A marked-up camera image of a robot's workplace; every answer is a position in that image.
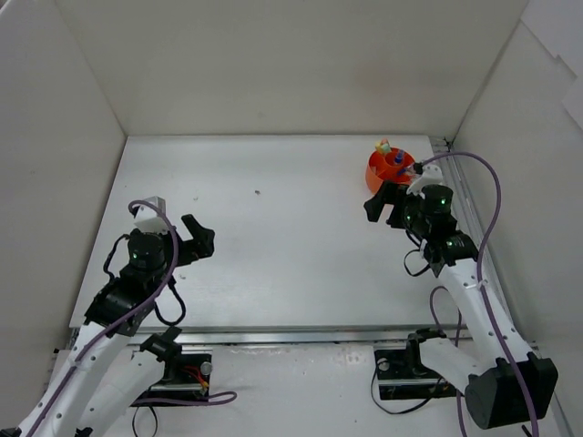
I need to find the red gel pen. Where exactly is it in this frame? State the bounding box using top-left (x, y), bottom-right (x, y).
top-left (398, 165), bottom-right (417, 177)

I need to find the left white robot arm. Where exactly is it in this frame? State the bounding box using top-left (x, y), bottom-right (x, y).
top-left (1, 214), bottom-right (215, 436)

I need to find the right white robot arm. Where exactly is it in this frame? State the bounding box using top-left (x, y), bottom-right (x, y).
top-left (364, 181), bottom-right (558, 435)

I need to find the orange round divided container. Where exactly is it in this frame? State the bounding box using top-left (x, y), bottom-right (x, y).
top-left (365, 147), bottom-right (414, 194)

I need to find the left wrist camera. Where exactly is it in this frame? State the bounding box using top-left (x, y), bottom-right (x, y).
top-left (129, 196), bottom-right (168, 235)

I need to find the aluminium frame rail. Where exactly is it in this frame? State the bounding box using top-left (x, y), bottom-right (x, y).
top-left (429, 137), bottom-right (575, 436)

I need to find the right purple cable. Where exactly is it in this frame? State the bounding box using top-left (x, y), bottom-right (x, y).
top-left (416, 152), bottom-right (541, 437)

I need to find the purple cable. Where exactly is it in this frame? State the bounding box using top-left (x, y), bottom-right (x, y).
top-left (416, 152), bottom-right (541, 437)
top-left (17, 199), bottom-right (238, 437)

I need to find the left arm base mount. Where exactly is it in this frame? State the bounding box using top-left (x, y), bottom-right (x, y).
top-left (133, 351), bottom-right (212, 407)

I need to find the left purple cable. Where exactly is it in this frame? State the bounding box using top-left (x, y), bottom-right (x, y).
top-left (17, 199), bottom-right (238, 437)

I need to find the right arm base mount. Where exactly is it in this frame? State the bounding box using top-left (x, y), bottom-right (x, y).
top-left (373, 349), bottom-right (456, 401)

